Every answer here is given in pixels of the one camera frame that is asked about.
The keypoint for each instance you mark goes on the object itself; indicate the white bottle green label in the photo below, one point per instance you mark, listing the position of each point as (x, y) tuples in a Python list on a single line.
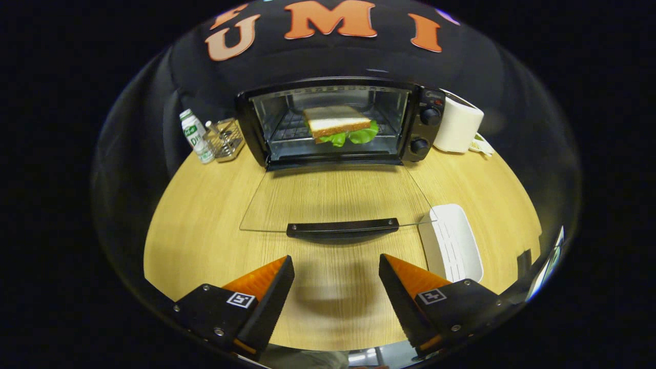
[(195, 136)]

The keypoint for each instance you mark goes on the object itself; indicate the white pop-up toaster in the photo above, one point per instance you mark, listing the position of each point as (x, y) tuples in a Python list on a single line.
[(456, 125)]

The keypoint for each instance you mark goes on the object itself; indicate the lettuce sandwich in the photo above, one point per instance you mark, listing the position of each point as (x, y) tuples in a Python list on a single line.
[(335, 123)]

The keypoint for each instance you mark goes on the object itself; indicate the black toaster oven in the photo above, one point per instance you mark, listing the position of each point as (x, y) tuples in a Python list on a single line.
[(430, 136)]

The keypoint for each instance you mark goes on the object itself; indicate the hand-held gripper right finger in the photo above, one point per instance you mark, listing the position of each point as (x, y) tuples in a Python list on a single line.
[(400, 302)]

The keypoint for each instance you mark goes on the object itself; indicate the white ridged tray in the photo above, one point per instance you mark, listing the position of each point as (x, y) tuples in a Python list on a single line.
[(453, 241)]

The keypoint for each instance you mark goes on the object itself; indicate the white divided bean dish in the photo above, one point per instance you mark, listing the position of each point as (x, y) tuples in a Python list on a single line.
[(483, 146)]

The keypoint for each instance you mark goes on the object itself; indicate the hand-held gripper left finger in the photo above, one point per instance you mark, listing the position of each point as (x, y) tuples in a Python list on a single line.
[(271, 302)]

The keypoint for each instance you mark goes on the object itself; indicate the white flat panel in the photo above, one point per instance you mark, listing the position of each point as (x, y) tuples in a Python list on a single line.
[(551, 261)]

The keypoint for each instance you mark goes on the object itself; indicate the person's grey trousers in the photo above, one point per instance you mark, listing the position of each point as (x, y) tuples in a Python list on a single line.
[(302, 359)]

